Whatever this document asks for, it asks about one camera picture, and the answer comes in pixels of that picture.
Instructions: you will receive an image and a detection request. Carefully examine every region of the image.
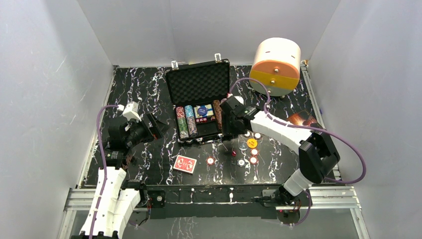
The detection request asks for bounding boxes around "white orange yellow drawer cabinet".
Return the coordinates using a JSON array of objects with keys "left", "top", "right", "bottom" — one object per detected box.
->
[{"left": 249, "top": 37, "right": 301, "bottom": 98}]

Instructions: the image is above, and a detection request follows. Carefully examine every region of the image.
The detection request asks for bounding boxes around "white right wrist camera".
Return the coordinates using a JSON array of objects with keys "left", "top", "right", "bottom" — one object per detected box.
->
[{"left": 227, "top": 93, "right": 244, "bottom": 105}]

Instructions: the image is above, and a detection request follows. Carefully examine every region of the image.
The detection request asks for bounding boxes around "red white poker chip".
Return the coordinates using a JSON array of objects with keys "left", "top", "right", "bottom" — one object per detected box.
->
[
  {"left": 249, "top": 156, "right": 258, "bottom": 165},
  {"left": 250, "top": 148, "right": 259, "bottom": 157},
  {"left": 206, "top": 157, "right": 215, "bottom": 166}
]

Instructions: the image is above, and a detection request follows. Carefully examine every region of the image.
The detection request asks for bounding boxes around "clear dealer button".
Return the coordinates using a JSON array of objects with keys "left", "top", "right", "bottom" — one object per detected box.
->
[{"left": 238, "top": 141, "right": 249, "bottom": 151}]

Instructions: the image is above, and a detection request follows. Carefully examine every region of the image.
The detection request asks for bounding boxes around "yellow big blind button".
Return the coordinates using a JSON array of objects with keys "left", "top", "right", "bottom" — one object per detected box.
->
[{"left": 246, "top": 138, "right": 258, "bottom": 149}]

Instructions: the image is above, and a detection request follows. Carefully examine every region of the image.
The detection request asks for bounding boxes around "blue small blind button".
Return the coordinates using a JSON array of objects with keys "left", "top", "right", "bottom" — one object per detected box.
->
[{"left": 197, "top": 107, "right": 208, "bottom": 117}]

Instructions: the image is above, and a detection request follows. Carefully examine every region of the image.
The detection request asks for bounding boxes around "aluminium frame rail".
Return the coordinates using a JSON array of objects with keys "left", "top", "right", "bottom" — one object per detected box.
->
[{"left": 64, "top": 185, "right": 369, "bottom": 239}]

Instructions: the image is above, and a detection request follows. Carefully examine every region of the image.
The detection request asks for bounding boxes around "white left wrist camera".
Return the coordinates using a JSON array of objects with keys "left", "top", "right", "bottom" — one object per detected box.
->
[{"left": 117, "top": 101, "right": 141, "bottom": 121}]

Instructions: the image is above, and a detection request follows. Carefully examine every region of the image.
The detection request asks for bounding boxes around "blue playing card deck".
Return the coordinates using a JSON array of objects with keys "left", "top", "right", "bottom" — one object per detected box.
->
[{"left": 194, "top": 104, "right": 214, "bottom": 119}]

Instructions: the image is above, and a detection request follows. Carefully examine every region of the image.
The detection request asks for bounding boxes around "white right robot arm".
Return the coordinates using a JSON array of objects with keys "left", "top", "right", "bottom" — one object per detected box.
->
[{"left": 220, "top": 96, "right": 340, "bottom": 206}]

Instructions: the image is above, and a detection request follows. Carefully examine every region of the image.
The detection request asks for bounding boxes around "blue white poker chip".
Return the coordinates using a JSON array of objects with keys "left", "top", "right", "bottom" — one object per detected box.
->
[{"left": 237, "top": 159, "right": 246, "bottom": 167}]

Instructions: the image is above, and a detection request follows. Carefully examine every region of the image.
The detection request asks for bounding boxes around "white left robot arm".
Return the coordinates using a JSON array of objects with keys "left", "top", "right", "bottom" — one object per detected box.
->
[{"left": 73, "top": 113, "right": 168, "bottom": 239}]

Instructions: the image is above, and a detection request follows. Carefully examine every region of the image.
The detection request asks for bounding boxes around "brown orange chip row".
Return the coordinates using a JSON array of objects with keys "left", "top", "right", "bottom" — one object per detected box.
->
[{"left": 212, "top": 100, "right": 222, "bottom": 130}]

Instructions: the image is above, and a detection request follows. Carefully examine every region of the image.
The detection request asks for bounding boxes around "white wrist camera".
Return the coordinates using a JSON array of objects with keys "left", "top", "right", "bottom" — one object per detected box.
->
[
  {"left": 117, "top": 101, "right": 141, "bottom": 121},
  {"left": 227, "top": 93, "right": 244, "bottom": 105}
]

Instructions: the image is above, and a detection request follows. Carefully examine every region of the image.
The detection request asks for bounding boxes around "red playing card deck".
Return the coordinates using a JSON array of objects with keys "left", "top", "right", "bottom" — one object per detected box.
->
[{"left": 173, "top": 155, "right": 197, "bottom": 174}]

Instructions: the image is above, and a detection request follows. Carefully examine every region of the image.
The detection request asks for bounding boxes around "black poker chip case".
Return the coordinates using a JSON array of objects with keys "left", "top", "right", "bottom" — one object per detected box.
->
[{"left": 165, "top": 53, "right": 230, "bottom": 145}]

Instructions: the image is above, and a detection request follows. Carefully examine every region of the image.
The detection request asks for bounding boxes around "blue orange chip row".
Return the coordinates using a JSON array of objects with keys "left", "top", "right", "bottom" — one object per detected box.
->
[{"left": 184, "top": 105, "right": 198, "bottom": 137}]

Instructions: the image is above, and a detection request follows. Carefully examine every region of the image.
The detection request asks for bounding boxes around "dark sunburst cover book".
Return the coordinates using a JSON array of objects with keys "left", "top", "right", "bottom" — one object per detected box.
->
[{"left": 287, "top": 110, "right": 322, "bottom": 128}]

